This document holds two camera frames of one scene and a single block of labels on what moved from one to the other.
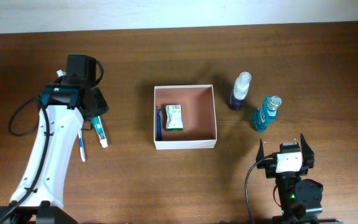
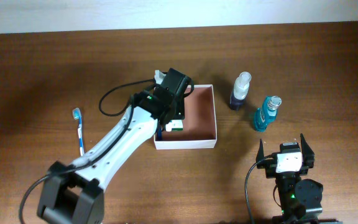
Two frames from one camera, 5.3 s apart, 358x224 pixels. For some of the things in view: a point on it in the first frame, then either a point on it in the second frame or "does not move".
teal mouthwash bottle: (267, 113) does not move
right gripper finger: (308, 156) does not move
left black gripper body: (101, 106) -> (179, 106)
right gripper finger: (260, 154) does not move
